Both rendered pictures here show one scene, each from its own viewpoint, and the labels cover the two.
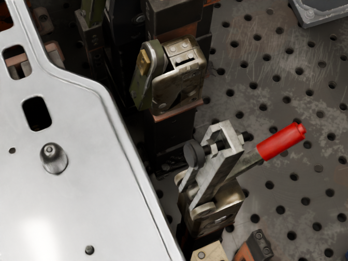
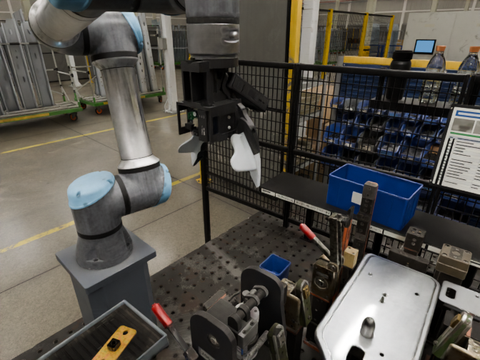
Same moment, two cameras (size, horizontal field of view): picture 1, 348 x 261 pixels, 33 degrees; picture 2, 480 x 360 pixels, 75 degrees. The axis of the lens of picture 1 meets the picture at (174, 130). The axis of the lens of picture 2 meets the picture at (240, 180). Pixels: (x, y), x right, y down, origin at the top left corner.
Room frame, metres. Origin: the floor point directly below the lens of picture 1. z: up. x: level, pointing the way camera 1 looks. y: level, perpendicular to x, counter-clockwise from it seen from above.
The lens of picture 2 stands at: (0.75, 0.51, 1.67)
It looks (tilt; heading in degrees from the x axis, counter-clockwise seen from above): 25 degrees down; 246
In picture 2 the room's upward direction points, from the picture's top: straight up
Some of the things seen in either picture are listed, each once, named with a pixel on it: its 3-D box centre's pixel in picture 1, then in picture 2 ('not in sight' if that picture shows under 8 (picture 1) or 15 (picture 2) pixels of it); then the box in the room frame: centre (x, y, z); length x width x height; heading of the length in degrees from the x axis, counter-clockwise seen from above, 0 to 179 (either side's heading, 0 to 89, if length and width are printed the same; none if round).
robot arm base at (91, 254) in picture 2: not in sight; (102, 237); (0.81, -0.31, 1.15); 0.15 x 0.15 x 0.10
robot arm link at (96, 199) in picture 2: not in sight; (97, 200); (0.80, -0.31, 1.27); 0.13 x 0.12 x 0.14; 14
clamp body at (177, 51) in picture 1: (172, 114); (286, 336); (0.38, 0.00, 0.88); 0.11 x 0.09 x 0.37; 117
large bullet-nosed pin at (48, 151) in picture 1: (53, 157); (368, 327); (0.24, 0.15, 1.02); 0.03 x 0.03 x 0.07
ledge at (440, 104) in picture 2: not in sight; (425, 93); (-0.38, -0.29, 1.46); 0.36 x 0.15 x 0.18; 117
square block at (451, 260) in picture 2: not in sight; (440, 296); (-0.17, 0.08, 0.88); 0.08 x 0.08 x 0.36; 27
